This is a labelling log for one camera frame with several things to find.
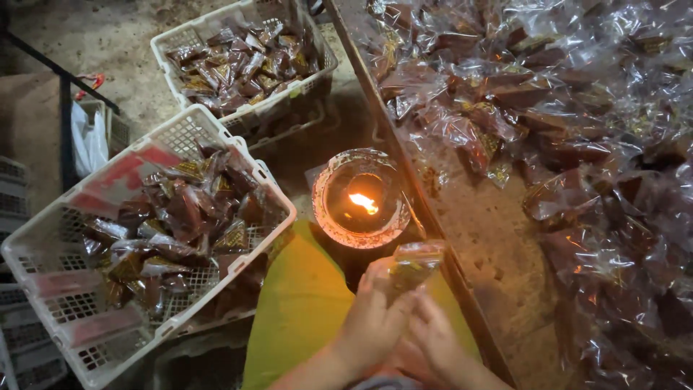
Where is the person's left hand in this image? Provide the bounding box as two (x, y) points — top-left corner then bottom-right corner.
(335, 257), (417, 363)

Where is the person's right hand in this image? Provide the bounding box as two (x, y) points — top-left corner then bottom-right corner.
(391, 292), (473, 380)

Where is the clear brown sweet packet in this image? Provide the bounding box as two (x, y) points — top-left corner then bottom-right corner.
(389, 240), (447, 296)

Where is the person's yellow-green clothing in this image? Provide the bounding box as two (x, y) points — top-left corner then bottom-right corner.
(242, 219), (483, 390)

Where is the glass oil lamp with flame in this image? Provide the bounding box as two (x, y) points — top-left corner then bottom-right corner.
(311, 148), (415, 250)

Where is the heap of wrapped brown sweets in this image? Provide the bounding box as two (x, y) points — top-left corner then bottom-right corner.
(364, 0), (693, 390)

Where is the white plastic crate with sweets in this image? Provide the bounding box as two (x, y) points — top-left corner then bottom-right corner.
(151, 0), (339, 133)
(1, 104), (297, 390)

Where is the white plastic bag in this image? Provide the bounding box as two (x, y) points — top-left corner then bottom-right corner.
(70, 100), (110, 179)

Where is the red sandal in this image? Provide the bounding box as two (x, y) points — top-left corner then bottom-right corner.
(74, 73), (107, 101)

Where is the stack of white plastic crates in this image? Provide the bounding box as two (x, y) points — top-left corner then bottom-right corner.
(0, 156), (68, 390)

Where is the black metal railing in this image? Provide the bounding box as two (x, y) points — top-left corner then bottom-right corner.
(0, 30), (121, 193)

